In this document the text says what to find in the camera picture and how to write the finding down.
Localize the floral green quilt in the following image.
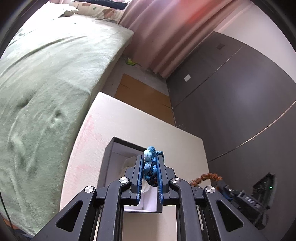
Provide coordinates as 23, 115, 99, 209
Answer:
9, 2, 79, 47

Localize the black jewelry box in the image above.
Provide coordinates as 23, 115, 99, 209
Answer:
97, 137, 163, 213

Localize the blue braided bracelet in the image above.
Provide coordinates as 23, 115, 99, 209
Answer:
142, 146, 165, 186

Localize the pink curtain right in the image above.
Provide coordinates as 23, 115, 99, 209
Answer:
119, 1, 239, 78

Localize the black cable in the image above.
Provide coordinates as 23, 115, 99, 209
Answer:
0, 192, 15, 232

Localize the green bed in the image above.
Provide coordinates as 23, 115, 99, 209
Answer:
1, 14, 134, 235

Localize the white wall outlet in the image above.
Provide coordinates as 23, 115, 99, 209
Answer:
184, 74, 191, 82

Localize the floral pillow by window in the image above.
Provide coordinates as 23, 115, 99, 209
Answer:
69, 1, 126, 23

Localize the cardboard sheet on floor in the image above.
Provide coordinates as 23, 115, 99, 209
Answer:
115, 74, 175, 125

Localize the brown bead bracelet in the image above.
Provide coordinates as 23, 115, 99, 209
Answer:
189, 172, 224, 188

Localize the green item on floor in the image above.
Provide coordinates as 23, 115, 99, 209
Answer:
126, 58, 137, 66

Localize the dark grey wardrobe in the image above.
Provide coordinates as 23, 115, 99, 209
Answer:
167, 32, 295, 240

